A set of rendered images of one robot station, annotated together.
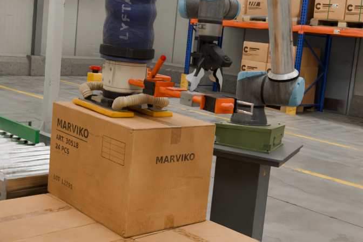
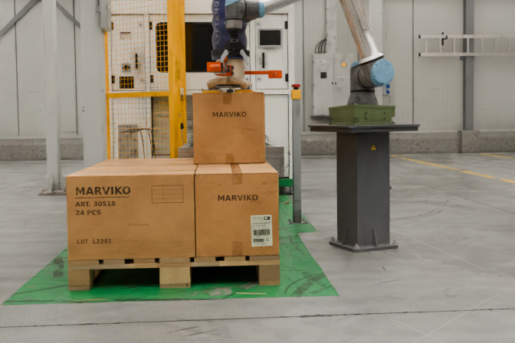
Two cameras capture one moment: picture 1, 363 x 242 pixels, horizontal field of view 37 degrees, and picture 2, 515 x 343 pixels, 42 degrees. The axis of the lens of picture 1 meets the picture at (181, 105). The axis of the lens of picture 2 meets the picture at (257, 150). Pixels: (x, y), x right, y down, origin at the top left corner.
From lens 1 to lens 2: 2.81 m
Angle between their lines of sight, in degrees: 42
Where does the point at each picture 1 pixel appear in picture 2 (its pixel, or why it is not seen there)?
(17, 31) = (444, 106)
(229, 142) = (336, 121)
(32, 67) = (464, 143)
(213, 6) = (227, 8)
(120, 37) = (214, 43)
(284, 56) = (360, 43)
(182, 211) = (241, 152)
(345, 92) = not seen: outside the picture
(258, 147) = (349, 121)
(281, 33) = (352, 24)
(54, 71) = not seen: hidden behind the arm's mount
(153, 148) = (209, 106)
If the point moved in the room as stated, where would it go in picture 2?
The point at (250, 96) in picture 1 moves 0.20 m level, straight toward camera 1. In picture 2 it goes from (354, 83) to (331, 82)
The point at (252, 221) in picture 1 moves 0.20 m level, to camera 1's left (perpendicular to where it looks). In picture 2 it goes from (356, 186) to (329, 184)
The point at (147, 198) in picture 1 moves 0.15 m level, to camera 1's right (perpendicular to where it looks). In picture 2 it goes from (208, 139) to (227, 140)
